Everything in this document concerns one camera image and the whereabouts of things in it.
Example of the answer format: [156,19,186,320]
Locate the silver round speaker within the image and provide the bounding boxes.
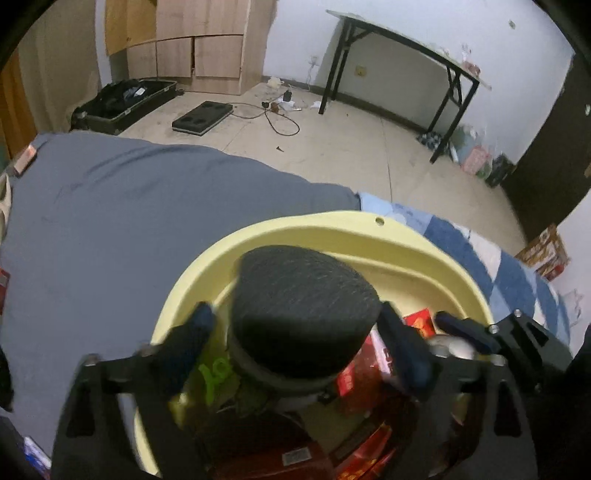
[427,334,478,360]

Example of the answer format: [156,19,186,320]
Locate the red cigarette pack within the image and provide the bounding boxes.
[337,326,396,414]

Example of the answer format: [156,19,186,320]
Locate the black foam cylinder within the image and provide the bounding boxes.
[228,245,382,396]

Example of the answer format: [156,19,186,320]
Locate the blue white checkered rug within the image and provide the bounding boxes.
[359,193,570,344]

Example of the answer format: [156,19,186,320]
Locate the stacked cardboard boxes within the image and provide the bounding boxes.
[516,224,570,281]

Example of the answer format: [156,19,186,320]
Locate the yellow plastic basin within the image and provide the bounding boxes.
[152,211,492,479]

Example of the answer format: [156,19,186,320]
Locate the dark brown door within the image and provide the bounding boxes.
[502,55,590,241]

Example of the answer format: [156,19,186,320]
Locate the grey bed sheet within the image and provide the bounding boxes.
[1,132,360,451]

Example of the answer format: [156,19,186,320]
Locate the black folding table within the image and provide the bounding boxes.
[318,9,492,163]

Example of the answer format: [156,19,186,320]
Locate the black open suitcase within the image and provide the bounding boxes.
[70,78,178,135]

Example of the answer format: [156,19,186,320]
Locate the black foam tray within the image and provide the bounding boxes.
[171,101,233,136]

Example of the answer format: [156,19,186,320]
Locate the wooden wardrobe cabinet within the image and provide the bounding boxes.
[103,0,276,95]

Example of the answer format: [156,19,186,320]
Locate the black power cable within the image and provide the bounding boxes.
[230,94,303,139]

